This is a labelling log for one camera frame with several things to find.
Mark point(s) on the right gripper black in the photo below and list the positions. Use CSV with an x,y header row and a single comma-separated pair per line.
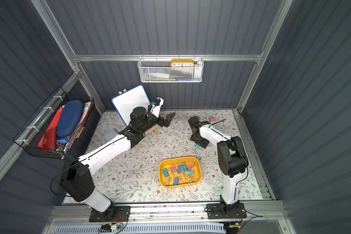
x,y
199,140

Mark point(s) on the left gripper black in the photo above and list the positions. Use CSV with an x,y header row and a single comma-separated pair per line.
x,y
161,121

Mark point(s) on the yellow plastic storage tray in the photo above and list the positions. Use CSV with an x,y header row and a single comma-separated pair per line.
x,y
176,162

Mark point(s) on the yellow binder clip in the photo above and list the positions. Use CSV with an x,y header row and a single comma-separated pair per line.
x,y
168,181
184,179
191,179

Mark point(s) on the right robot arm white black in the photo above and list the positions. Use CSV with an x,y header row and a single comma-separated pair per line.
x,y
232,158

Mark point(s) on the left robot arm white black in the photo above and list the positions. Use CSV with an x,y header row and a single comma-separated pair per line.
x,y
76,177

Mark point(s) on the translucent small plastic box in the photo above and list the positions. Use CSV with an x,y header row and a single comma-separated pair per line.
x,y
109,135

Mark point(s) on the wooden easel stand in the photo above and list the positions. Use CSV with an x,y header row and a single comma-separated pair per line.
x,y
152,130

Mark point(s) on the yellow clock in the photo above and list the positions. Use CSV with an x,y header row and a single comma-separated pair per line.
x,y
182,63

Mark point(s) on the blue oval case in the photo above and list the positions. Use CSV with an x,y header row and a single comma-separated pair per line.
x,y
69,119

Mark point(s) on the red folder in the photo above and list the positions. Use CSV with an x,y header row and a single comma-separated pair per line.
x,y
48,141

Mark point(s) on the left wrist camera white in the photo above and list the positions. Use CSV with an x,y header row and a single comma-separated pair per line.
x,y
155,106

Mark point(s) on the small whiteboard blue frame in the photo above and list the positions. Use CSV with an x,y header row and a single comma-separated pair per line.
x,y
126,102

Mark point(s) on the white wire wall basket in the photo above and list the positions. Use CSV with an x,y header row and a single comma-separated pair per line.
x,y
160,70

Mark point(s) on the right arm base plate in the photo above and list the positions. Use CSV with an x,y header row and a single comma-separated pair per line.
x,y
221,211

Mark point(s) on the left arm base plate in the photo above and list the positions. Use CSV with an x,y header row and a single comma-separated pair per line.
x,y
112,214

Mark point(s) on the black wire side basket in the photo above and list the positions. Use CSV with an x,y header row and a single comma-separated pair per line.
x,y
30,135

